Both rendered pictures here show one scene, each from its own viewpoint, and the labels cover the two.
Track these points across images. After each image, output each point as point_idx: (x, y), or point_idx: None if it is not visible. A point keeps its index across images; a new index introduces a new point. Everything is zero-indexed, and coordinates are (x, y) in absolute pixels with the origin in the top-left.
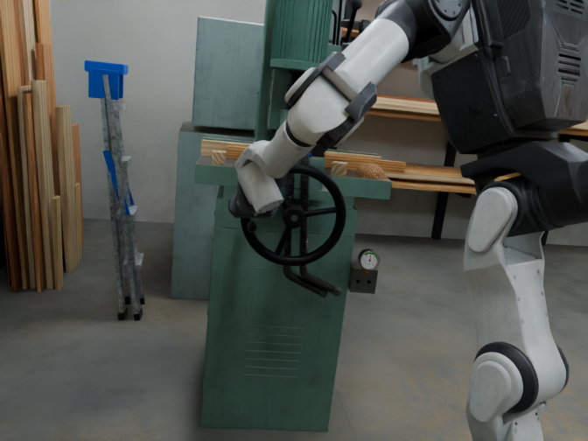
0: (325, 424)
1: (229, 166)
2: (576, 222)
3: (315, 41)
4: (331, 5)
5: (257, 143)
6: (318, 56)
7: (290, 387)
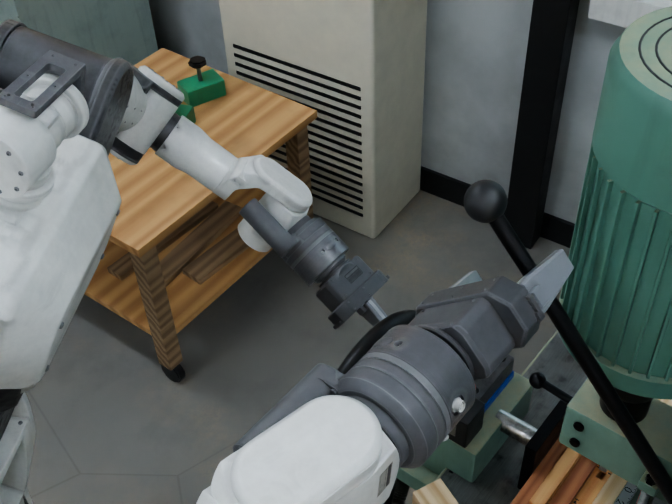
0: None
1: (552, 337)
2: None
3: (569, 253)
4: (617, 205)
5: (257, 157)
6: (564, 295)
7: None
